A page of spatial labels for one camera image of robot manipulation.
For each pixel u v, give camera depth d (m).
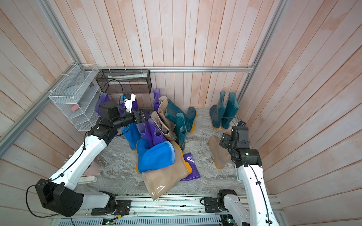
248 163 0.45
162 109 0.88
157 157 0.76
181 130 0.76
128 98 0.63
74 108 0.82
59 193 0.38
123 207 0.73
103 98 0.91
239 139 0.51
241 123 0.62
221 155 0.69
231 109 0.87
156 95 0.92
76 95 0.77
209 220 0.70
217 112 0.98
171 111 0.92
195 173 0.84
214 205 0.73
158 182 0.71
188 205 0.76
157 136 0.72
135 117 0.62
